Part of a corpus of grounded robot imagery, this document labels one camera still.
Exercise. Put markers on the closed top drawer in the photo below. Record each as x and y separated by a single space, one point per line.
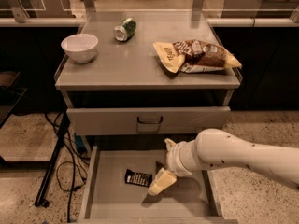
164 120

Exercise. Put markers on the brown yellow chip bag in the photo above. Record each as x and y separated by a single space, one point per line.
195 56

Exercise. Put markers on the white bowl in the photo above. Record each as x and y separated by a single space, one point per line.
81 48

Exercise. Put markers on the grey background desk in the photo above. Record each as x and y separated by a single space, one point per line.
259 8

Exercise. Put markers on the green soda can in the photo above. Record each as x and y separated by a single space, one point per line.
125 29

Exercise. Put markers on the black side table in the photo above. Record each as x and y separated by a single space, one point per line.
23 143

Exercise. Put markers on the grey drawer cabinet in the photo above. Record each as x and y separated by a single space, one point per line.
130 74

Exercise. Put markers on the black top drawer handle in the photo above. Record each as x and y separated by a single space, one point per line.
150 121

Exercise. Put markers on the black rxbar chocolate bar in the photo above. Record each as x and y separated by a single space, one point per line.
139 179

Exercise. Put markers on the open middle drawer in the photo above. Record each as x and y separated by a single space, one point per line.
108 199

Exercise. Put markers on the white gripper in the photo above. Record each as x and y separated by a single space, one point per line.
173 160

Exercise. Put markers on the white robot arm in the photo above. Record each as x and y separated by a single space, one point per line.
215 149

